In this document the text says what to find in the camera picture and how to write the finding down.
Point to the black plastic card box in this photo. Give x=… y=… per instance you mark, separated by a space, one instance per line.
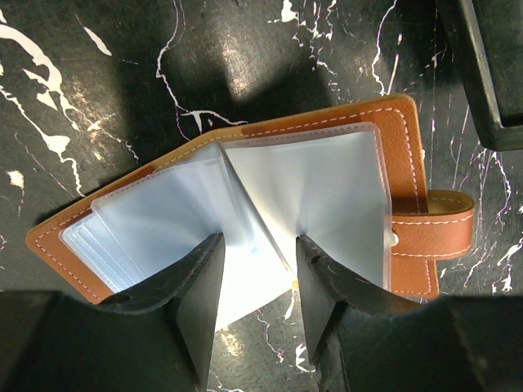
x=486 y=40

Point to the brown leather card holder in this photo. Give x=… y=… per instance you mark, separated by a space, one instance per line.
x=351 y=177

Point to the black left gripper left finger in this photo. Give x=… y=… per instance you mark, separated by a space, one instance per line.
x=165 y=324

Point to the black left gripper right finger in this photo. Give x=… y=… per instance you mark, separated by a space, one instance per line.
x=327 y=288

